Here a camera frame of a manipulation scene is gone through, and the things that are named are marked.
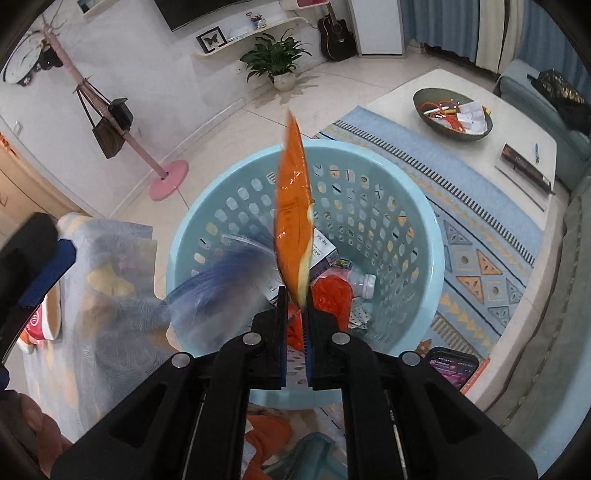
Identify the blue striped curtains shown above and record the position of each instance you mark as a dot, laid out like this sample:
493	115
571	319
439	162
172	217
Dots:
461	27

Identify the small black bag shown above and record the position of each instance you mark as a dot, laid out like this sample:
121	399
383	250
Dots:
121	114

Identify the orange bottle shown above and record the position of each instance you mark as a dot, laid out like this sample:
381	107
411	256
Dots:
44	323

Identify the grey green blanket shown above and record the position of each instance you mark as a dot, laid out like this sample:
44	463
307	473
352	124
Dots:
554	346

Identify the dark blue white carton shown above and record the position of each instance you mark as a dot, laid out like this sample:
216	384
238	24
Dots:
323	251

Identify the low curved white shelf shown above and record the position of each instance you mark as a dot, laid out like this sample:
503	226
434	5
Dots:
240	39

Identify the dark bowl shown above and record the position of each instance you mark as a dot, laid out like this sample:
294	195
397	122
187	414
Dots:
429	99

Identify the person's left hand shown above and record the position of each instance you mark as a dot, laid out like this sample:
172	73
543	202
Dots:
32	424

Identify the orange plastic bag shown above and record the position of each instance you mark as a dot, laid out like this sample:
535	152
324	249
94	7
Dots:
330	295

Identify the framed butterfly picture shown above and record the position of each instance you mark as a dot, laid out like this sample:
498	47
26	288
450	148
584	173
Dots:
212	39

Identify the blue patterned rug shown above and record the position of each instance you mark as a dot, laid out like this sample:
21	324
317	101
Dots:
485	221

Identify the white heart-patterned paper box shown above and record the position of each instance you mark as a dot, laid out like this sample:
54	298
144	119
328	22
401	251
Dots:
359	316

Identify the dark shiny bag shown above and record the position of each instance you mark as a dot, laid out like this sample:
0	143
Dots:
563	94

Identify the pink coat rack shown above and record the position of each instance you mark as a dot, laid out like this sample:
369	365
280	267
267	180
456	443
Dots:
138	147

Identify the light blue plastic basket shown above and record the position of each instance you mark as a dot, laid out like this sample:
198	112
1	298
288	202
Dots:
378	194

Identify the pink yogurt bottle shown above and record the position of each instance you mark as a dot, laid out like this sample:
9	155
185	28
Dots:
362	284

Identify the pen holder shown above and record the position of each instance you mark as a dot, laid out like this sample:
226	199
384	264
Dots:
256	22

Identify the teal sofa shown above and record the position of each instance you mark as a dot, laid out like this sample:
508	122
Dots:
521	87

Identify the white coffee table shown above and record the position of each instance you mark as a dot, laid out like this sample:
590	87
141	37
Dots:
392	124

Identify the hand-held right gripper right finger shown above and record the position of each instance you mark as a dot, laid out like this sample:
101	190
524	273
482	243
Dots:
310	350

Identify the smartphone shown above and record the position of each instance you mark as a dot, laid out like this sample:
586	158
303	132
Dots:
452	369

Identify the round wall clock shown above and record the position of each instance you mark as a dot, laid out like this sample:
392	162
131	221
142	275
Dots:
23	55

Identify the orange foil snack packet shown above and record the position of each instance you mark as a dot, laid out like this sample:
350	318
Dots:
293	207

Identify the dark notebook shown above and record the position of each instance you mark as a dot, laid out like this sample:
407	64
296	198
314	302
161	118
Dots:
521	166

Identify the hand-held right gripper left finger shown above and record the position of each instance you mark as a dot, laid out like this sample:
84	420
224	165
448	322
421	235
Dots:
282	350

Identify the orange cloth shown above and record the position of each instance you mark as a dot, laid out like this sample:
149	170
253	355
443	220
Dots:
268	438

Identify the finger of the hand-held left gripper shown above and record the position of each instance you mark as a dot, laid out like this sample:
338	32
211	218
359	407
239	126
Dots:
48	272
27	240

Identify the wall television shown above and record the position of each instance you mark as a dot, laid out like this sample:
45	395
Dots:
207	11

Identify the brown handbag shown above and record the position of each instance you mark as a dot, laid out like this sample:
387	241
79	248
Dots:
107	138

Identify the black acoustic guitar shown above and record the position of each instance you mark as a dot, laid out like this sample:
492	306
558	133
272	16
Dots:
337	39

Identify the potted green plant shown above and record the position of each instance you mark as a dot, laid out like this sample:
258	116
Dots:
274	57

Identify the white red wall box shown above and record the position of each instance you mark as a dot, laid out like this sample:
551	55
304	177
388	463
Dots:
307	3

